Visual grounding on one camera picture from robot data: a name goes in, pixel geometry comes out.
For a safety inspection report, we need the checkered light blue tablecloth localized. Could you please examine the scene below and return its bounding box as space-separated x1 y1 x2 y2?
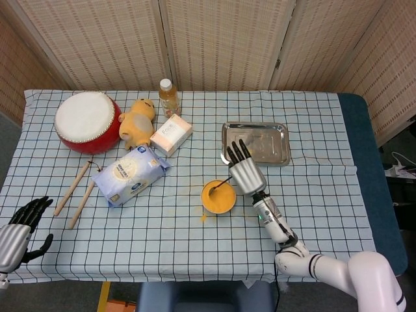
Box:
0 89 378 284

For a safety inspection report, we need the woven folding screen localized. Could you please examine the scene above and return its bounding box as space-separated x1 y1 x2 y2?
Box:
0 0 416 147

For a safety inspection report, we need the blue tissue pack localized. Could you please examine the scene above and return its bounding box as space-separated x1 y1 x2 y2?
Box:
91 144 172 209

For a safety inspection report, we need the dark blue padded table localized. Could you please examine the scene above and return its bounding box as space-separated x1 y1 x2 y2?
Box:
336 93 409 274

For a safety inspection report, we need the blue chair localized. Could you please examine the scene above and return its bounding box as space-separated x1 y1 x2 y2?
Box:
136 281 276 312

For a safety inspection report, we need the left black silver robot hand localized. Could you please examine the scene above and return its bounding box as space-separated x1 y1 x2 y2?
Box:
0 195 55 272

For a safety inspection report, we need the wooden drumstick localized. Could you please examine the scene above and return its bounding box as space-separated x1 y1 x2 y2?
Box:
53 161 92 217
68 180 96 230

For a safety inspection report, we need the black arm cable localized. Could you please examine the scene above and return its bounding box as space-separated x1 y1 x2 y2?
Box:
274 259 282 312

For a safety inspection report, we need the tea bottle white cap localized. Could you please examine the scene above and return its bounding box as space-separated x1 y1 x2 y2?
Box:
158 78 182 118

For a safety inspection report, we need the orange box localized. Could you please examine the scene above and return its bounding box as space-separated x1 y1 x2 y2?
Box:
107 300 137 312

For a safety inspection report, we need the pink tissue pack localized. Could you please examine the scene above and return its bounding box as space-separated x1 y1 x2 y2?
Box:
149 113 194 157

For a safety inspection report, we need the yellow plush toy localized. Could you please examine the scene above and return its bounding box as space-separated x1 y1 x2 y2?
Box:
118 98 156 151

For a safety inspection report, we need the black spoon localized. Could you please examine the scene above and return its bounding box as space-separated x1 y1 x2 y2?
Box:
209 177 233 196

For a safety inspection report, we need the white cable clutter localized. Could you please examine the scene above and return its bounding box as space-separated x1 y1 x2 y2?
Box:
385 151 416 179

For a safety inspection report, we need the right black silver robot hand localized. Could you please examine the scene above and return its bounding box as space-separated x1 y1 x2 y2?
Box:
226 138 267 196

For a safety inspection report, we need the red drum white skin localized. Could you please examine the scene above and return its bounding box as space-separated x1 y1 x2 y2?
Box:
54 91 123 155

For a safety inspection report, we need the off-white bowl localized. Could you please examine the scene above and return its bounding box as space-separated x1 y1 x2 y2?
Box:
200 179 237 215

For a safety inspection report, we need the stainless steel tray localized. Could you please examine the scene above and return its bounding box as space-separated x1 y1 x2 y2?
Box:
220 122 291 168

